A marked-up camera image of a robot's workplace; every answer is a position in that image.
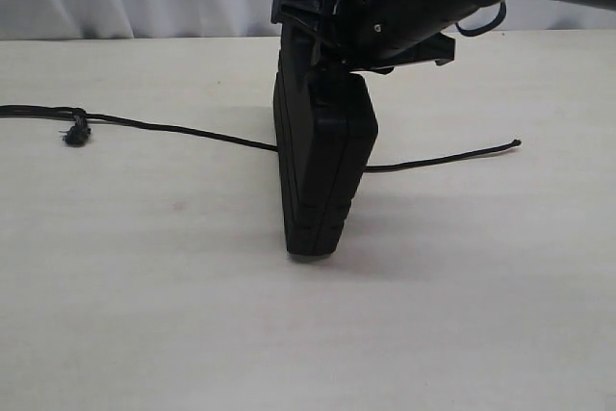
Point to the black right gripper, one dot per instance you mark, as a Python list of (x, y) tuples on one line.
[(379, 35)]

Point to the black plastic case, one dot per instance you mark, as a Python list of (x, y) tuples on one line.
[(325, 129)]

